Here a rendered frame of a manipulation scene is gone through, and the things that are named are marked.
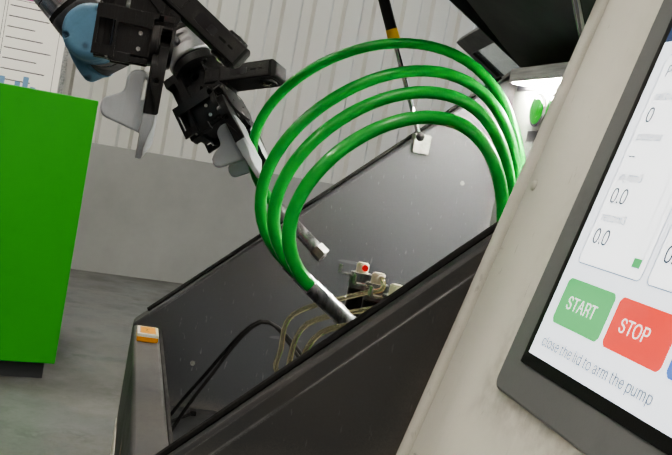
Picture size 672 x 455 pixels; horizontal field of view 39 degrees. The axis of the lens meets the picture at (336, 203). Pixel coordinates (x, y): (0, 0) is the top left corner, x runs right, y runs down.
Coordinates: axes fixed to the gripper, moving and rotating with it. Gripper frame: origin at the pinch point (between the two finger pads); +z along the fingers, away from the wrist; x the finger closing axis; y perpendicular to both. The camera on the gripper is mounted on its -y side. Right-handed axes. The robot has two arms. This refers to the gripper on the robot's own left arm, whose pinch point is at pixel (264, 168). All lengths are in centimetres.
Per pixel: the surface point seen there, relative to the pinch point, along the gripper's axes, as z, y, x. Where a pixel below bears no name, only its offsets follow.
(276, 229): 18.7, -4.1, 23.2
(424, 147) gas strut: -1.8, -18.1, -27.9
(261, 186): 11.1, -3.5, 18.4
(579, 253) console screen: 42, -29, 44
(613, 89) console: 31, -38, 40
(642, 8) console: 26, -44, 39
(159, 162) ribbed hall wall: -317, 205, -512
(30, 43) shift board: -412, 226, -423
